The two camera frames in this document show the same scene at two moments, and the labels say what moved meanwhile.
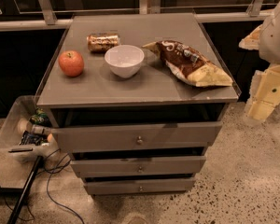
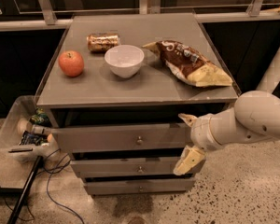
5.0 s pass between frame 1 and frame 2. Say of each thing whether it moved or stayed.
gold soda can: stayed
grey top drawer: stayed
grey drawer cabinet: stayed
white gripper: moved
